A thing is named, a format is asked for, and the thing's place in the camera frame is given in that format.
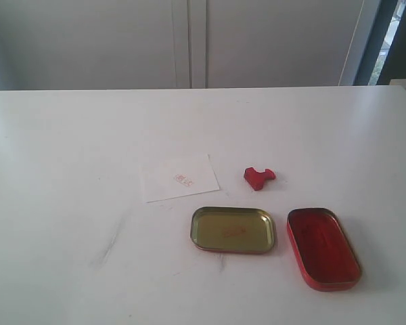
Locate red plastic stamp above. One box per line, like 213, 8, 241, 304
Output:
244, 167, 276, 191

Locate gold tin lid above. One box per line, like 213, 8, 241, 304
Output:
190, 207, 277, 255

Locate red ink pad tin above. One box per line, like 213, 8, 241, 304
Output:
286, 208, 362, 292

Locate white paper sheet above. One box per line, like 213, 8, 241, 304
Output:
140, 154, 220, 202

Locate grey cabinet doors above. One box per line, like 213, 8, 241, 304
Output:
0, 1, 379, 90

